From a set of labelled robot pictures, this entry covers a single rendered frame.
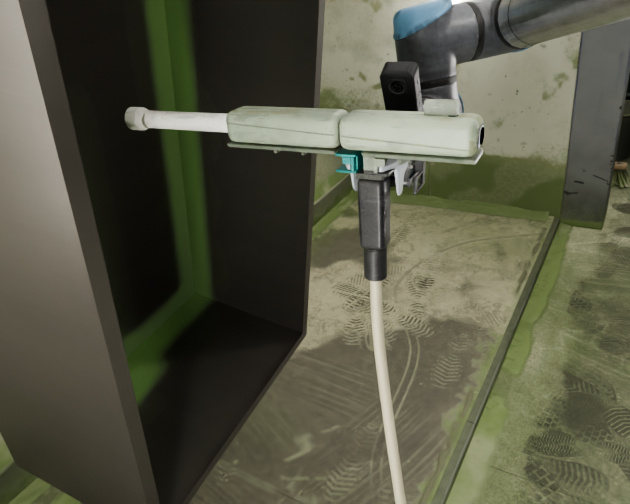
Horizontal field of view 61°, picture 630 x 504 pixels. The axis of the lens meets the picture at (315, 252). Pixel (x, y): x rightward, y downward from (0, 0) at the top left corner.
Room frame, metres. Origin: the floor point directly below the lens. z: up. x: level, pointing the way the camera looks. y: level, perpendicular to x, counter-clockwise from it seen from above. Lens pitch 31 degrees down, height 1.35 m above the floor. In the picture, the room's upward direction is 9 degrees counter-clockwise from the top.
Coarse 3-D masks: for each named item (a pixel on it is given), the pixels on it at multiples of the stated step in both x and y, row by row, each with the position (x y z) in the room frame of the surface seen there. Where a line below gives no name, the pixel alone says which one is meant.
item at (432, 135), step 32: (160, 128) 0.74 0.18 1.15; (192, 128) 0.70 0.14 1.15; (224, 128) 0.68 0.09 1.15; (256, 128) 0.64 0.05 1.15; (288, 128) 0.61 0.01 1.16; (320, 128) 0.59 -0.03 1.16; (352, 128) 0.57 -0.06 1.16; (384, 128) 0.55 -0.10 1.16; (416, 128) 0.54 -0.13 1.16; (448, 128) 0.52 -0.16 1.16; (480, 128) 0.52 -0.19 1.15; (384, 160) 0.55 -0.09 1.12; (448, 160) 0.52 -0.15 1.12; (384, 192) 0.56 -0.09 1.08; (384, 224) 0.56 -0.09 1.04; (384, 256) 0.56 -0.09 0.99
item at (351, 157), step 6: (342, 150) 0.59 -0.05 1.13; (348, 150) 0.59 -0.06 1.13; (354, 150) 0.59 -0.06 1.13; (360, 150) 0.59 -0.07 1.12; (342, 156) 0.58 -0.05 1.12; (348, 156) 0.58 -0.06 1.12; (354, 156) 0.57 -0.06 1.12; (360, 156) 0.58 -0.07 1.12; (342, 162) 0.58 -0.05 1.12; (348, 162) 0.57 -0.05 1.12; (354, 162) 0.57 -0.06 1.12; (360, 162) 0.58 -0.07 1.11; (342, 168) 0.58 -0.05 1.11; (354, 168) 0.57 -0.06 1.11; (360, 168) 0.58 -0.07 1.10
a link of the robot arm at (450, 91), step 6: (450, 84) 0.82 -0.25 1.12; (456, 84) 0.83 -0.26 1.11; (426, 90) 0.81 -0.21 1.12; (432, 90) 0.81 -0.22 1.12; (438, 90) 0.81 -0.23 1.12; (444, 90) 0.81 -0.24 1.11; (450, 90) 0.82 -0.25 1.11; (456, 90) 0.83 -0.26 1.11; (426, 96) 0.80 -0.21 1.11; (432, 96) 0.80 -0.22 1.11; (438, 96) 0.81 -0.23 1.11; (444, 96) 0.81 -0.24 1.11; (450, 96) 0.82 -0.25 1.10; (456, 96) 0.83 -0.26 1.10; (462, 102) 0.86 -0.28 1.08; (462, 108) 0.86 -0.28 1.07
